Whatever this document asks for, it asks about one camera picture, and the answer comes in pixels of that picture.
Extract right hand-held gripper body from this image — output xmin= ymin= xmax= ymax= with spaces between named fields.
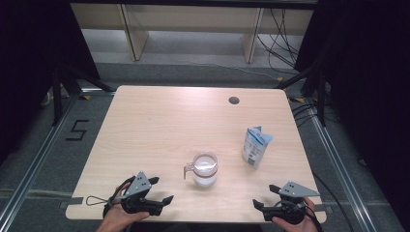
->
xmin=262 ymin=181 xmax=321 ymax=225

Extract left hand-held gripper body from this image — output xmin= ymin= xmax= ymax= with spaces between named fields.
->
xmin=120 ymin=170 xmax=164 ymax=217

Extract white granules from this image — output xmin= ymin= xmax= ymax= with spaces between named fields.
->
xmin=192 ymin=175 xmax=218 ymax=188

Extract white and blue bag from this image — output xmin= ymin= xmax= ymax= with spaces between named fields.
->
xmin=241 ymin=125 xmax=275 ymax=170

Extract clear jar with taupe handle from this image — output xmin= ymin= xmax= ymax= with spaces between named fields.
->
xmin=183 ymin=151 xmax=220 ymax=189

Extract person's right hand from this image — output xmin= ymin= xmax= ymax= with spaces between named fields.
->
xmin=271 ymin=196 xmax=319 ymax=232

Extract person's left hand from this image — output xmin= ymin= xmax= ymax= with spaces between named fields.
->
xmin=96 ymin=185 xmax=151 ymax=232

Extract grey tape strip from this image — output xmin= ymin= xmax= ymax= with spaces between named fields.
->
xmin=58 ymin=196 xmax=84 ymax=210

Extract black metal stand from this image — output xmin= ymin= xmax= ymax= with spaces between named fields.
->
xmin=274 ymin=64 xmax=327 ymax=128
xmin=51 ymin=65 xmax=114 ymax=128

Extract black curtain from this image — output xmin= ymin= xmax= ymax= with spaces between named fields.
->
xmin=293 ymin=0 xmax=410 ymax=226
xmin=0 ymin=0 xmax=102 ymax=165

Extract light wooden shelf unit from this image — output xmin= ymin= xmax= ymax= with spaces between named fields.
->
xmin=70 ymin=3 xmax=315 ymax=64

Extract thin black cable loop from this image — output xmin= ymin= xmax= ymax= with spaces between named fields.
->
xmin=84 ymin=194 xmax=114 ymax=207

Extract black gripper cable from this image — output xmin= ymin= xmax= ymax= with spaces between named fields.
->
xmin=311 ymin=172 xmax=353 ymax=232

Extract aluminium floor rail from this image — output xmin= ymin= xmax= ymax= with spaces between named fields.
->
xmin=0 ymin=93 xmax=80 ymax=224
xmin=309 ymin=105 xmax=379 ymax=232

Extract black floor cables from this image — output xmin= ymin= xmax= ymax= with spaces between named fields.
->
xmin=290 ymin=101 xmax=341 ymax=128

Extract bundle of black cables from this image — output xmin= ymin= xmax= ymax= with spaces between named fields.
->
xmin=256 ymin=8 xmax=302 ymax=70

